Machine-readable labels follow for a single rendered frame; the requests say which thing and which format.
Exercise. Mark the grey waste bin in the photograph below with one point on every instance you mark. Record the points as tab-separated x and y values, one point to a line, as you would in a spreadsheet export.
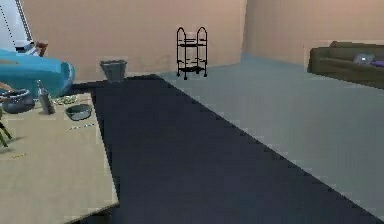
113	70

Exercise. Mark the thin grey utensil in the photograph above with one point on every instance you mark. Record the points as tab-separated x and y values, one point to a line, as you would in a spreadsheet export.
81	126

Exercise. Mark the dark grey bowl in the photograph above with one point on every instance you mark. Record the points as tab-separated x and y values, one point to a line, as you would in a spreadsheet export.
79	112

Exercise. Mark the green leafy vegetable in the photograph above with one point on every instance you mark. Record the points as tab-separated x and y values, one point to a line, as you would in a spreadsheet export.
66	99

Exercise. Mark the dark grey bottle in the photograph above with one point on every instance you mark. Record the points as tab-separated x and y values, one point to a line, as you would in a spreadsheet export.
46	100

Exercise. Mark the beige table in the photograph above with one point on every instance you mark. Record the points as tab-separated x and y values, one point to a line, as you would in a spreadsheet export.
53	166

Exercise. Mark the dark olive sofa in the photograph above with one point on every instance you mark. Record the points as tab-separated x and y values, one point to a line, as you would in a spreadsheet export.
340	65

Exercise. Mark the brown wooden chair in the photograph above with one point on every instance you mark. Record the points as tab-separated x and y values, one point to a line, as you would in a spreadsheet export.
42	47

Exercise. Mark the dark grey pot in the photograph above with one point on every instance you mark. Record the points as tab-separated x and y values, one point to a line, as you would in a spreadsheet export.
16	101

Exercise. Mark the small yellow stick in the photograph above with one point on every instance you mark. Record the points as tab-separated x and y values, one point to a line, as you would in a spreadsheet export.
18	155

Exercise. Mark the grey cushion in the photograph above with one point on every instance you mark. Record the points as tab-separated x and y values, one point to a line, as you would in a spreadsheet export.
364	59

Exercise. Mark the black legged object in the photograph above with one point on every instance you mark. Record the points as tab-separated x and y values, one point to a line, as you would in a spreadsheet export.
4	131

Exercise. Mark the purple cushion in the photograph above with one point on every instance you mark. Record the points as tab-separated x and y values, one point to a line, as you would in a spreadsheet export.
378	63

